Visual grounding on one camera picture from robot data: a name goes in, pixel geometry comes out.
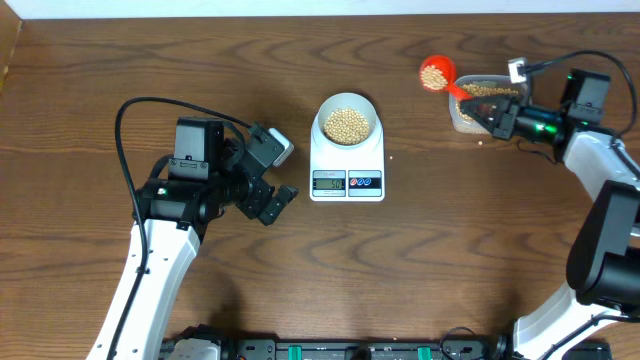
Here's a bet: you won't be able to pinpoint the red plastic measuring scoop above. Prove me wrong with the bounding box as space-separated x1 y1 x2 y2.
419 55 472 101

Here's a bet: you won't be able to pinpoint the white digital kitchen scale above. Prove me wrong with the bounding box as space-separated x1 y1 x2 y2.
309 116 385 202

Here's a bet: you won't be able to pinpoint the soybeans in bowl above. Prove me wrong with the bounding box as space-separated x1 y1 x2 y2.
323 107 371 146

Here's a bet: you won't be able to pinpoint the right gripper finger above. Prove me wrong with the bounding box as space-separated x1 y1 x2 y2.
460 94 510 111
462 107 503 135

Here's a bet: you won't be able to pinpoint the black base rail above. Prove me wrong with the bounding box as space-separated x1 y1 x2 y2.
159 324 614 360

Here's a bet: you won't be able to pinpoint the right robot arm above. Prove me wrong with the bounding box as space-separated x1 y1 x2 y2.
459 69 639 359

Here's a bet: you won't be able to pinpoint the soybeans in container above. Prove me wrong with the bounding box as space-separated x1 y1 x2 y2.
455 83 520 124

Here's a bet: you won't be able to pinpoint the pale grey round bowl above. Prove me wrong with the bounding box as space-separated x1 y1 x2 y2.
317 93 378 146

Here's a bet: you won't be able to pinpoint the soybeans in scoop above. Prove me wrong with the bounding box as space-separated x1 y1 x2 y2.
420 65 449 91

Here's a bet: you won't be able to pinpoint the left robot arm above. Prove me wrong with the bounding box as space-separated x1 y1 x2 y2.
89 117 298 359

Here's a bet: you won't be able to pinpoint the black left camera cable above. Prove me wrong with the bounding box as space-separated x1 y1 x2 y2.
105 96 254 360

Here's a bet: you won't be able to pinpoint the clear plastic container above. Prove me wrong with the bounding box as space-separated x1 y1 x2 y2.
449 75 528 134

